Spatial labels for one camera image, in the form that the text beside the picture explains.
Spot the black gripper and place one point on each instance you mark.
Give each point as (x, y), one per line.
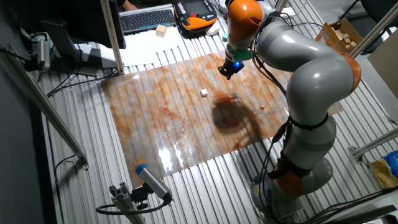
(233, 67)

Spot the small light wooden cube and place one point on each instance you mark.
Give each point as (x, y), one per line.
(204, 93)

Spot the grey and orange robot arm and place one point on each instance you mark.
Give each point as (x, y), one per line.
(311, 77)

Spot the large wooden block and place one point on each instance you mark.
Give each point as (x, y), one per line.
(161, 31)

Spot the wooden block piece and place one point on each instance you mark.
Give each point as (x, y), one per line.
(339, 35)
(345, 35)
(347, 40)
(353, 43)

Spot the person's hand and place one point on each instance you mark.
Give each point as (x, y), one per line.
(130, 5)

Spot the orange and black teach pendant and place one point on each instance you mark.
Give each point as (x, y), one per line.
(196, 23)

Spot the orange marble pattern mat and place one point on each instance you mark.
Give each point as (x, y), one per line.
(155, 124)

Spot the white power strip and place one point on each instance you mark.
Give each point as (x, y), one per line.
(288, 12)

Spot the white paper sheets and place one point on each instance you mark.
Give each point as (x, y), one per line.
(140, 46)

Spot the black computer keyboard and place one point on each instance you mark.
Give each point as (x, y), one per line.
(146, 19)

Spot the cardboard box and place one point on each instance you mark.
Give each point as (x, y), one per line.
(326, 32)

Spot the black computer monitor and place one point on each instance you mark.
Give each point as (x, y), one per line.
(87, 18)

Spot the brown cardboard panel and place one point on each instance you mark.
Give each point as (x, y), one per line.
(385, 62)

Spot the short aluminium profile stub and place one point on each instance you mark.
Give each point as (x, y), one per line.
(124, 202)

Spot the black office chair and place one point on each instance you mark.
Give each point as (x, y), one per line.
(379, 7)

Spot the yellow plastic bag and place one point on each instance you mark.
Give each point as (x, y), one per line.
(382, 174)

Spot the blue plastic bag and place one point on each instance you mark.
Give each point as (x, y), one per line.
(392, 163)

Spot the green gripper mount plate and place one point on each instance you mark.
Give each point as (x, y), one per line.
(242, 55)

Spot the aluminium frame post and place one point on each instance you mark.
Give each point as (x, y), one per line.
(280, 4)
(112, 37)

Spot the silver camera with blue end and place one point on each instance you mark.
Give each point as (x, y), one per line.
(152, 182)

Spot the black camera clamp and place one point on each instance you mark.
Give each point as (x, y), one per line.
(139, 196)

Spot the long aluminium frame rail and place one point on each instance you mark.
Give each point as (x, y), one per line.
(46, 102)
(373, 31)

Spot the silver depth camera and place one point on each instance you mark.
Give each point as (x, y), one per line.
(43, 53)

